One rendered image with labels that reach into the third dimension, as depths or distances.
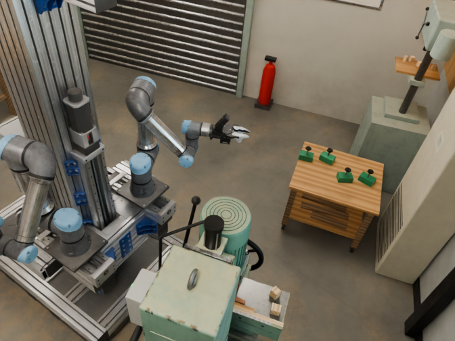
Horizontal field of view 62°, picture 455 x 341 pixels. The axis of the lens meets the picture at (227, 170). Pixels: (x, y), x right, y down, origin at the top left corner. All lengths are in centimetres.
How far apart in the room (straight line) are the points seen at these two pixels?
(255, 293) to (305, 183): 125
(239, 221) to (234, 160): 248
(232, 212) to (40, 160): 80
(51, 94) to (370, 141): 258
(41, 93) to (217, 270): 103
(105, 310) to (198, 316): 156
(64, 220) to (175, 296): 96
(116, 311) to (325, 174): 174
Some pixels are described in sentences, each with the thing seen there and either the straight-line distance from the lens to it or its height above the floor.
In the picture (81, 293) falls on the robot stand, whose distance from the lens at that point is 265.
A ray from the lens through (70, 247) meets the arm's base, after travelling 203.
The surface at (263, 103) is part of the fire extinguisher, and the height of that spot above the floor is 8.
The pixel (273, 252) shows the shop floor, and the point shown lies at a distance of 307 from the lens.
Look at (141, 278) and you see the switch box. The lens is 117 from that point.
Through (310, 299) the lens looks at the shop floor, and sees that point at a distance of 293.
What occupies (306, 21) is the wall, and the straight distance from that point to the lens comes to 413.
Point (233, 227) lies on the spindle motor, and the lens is 125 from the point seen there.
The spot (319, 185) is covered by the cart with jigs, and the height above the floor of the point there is 53.
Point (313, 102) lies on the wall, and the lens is 450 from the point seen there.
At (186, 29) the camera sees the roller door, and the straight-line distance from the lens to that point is 449.
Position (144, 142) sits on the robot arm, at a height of 109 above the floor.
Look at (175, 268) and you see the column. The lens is 114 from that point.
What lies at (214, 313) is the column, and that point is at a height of 152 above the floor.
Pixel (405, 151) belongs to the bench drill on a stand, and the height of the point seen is 50.
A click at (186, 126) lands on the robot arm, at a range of 205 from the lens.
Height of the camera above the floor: 249
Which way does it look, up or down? 44 degrees down
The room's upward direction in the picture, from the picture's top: 6 degrees clockwise
